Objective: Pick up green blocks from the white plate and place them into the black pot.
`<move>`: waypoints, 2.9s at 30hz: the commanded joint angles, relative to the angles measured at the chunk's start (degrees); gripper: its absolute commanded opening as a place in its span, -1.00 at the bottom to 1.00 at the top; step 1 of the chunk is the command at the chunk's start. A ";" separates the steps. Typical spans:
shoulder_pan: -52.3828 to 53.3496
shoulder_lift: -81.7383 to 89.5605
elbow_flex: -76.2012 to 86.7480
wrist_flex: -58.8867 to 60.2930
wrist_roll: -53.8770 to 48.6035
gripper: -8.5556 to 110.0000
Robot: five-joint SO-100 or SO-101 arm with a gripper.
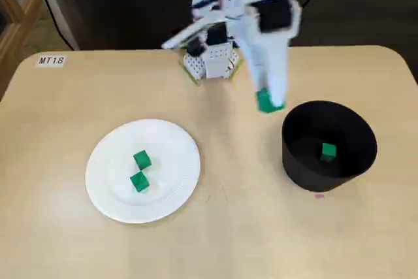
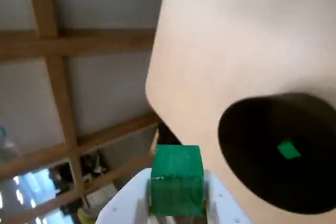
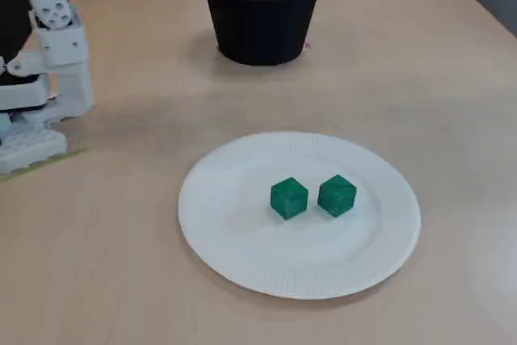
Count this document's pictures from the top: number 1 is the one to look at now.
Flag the white paper plate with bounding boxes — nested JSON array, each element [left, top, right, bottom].
[[84, 118, 201, 225]]

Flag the black round pot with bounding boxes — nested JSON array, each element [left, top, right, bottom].
[[281, 100, 379, 193]]

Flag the white metal frame bar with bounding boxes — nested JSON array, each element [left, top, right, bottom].
[[28, 0, 81, 51]]

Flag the white MT18 label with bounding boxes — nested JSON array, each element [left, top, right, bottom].
[[35, 55, 66, 68]]

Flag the green base mounting tape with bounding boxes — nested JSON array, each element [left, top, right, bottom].
[[178, 58, 244, 88]]

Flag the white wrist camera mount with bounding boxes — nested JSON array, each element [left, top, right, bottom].
[[161, 17, 231, 58]]

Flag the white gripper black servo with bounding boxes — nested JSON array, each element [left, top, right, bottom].
[[239, 0, 302, 108]]

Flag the wooden furniture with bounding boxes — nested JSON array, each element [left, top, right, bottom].
[[0, 0, 43, 87]]

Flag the green block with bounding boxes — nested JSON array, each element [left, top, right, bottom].
[[255, 88, 287, 114], [129, 171, 150, 192], [319, 142, 337, 164], [133, 150, 153, 171]]

